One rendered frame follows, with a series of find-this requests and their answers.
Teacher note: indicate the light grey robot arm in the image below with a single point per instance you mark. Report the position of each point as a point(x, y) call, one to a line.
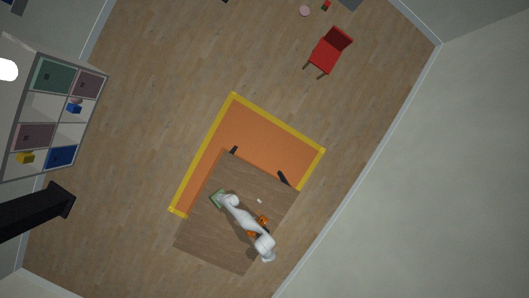
point(265, 242)

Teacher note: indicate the orange bins with labels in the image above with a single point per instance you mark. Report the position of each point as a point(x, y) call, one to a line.
point(264, 221)

